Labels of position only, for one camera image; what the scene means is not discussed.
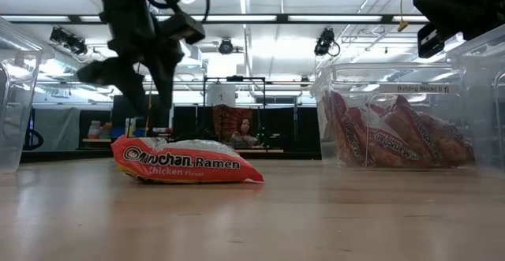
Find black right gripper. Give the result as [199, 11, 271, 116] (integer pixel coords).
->
[412, 0, 505, 42]

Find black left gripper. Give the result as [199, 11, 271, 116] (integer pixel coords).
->
[76, 0, 185, 114]

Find orange Maruchan ramen pack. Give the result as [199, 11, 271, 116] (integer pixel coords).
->
[110, 135, 264, 185]

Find labelled clear plastic bin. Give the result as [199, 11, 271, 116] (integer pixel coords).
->
[309, 62, 477, 170]

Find black panel screen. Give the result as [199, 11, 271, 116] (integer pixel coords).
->
[111, 93, 171, 140]

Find white yellow carton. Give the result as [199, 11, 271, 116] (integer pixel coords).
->
[124, 117, 137, 138]

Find pale plastic jar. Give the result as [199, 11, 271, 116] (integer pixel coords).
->
[100, 121, 114, 140]

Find white jug with orange cap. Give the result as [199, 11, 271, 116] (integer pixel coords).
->
[87, 120, 102, 140]

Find black track lights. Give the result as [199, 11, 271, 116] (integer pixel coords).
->
[49, 27, 88, 56]

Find white cylinder container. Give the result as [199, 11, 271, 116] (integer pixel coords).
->
[206, 84, 237, 107]

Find orange patterned cloth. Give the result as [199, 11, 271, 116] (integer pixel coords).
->
[211, 104, 253, 142]

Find grey tarp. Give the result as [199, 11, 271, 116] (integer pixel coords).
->
[32, 106, 82, 151]

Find person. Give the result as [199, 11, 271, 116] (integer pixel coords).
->
[230, 117, 260, 148]

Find black ceiling spotlight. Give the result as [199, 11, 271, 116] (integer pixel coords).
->
[313, 27, 341, 58]

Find silver-faced right wrist camera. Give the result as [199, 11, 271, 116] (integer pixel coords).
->
[417, 22, 446, 60]

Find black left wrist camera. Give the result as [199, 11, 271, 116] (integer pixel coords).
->
[156, 10, 207, 46]

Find yellow hanging cord with hook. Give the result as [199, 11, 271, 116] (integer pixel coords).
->
[396, 0, 410, 32]

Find round black overhead camera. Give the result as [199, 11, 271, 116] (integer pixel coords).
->
[218, 38, 234, 55]

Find black overhead frame beam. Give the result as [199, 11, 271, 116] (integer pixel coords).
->
[0, 13, 431, 25]

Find black partition wall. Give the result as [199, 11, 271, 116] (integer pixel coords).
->
[172, 105, 323, 155]

